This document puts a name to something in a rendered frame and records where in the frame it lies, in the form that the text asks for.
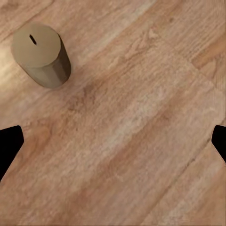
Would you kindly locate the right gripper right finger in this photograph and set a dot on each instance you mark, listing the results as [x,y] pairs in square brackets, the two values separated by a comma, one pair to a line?
[219,140]

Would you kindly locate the pillar candle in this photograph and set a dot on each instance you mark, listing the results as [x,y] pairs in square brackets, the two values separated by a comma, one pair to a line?
[41,52]

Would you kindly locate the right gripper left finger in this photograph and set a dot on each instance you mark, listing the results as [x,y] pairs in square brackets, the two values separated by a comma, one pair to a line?
[11,140]

